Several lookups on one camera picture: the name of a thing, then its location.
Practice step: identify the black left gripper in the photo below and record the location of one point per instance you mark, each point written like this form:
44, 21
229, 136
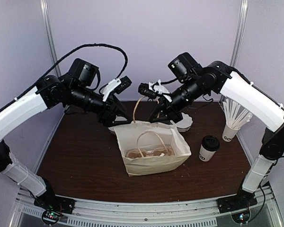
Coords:
108, 120

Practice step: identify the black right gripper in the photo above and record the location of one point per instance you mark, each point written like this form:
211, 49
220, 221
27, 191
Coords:
170, 112

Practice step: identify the brown paper bag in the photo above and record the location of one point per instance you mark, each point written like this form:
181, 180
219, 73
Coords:
150, 148

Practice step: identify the brown cardboard cup carrier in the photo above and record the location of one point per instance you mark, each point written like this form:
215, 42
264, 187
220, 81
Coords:
157, 152

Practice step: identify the white paper coffee cup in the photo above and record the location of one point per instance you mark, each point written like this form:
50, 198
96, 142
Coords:
205, 155

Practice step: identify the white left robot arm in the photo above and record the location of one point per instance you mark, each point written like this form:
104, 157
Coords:
70, 89

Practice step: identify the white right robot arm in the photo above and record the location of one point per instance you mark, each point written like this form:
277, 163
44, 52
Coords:
222, 79

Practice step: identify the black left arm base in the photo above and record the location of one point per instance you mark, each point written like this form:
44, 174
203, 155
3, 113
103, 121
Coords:
57, 204

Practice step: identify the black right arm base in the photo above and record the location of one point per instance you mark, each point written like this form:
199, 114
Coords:
233, 203

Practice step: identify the plain white round bowl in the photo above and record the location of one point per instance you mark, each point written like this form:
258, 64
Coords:
112, 130

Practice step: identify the white scalloped bowl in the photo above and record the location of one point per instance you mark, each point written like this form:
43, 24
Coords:
185, 124

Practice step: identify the paper cup holding straws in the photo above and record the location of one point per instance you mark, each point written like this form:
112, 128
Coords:
236, 116

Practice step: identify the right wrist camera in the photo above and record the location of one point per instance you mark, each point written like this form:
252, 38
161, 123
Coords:
153, 90

